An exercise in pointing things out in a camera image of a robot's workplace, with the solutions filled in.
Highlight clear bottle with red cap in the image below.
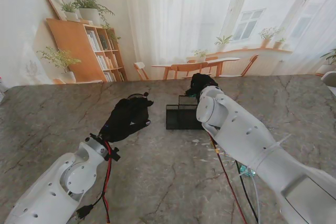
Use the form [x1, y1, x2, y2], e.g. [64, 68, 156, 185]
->
[0, 76, 8, 104]

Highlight red and black left arm cable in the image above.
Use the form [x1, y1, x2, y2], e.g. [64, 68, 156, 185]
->
[75, 141, 121, 224]

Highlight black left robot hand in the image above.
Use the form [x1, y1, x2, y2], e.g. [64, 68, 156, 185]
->
[99, 98, 154, 143]

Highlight red and black right arm cable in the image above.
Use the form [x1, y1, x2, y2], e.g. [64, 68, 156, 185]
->
[208, 132, 260, 224]

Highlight white rounded chair back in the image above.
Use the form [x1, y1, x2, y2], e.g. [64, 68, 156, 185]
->
[320, 71, 336, 88]

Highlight black mesh desk organizer tray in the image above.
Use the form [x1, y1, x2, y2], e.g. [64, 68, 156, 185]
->
[165, 95, 208, 131]

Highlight printed room scene backdrop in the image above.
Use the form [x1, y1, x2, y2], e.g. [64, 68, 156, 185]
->
[0, 0, 336, 87]

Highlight red and black arm cable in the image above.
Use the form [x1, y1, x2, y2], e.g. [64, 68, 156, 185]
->
[208, 132, 260, 224]
[75, 141, 121, 224]

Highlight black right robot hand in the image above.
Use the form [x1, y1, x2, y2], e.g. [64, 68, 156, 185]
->
[185, 73, 221, 98]

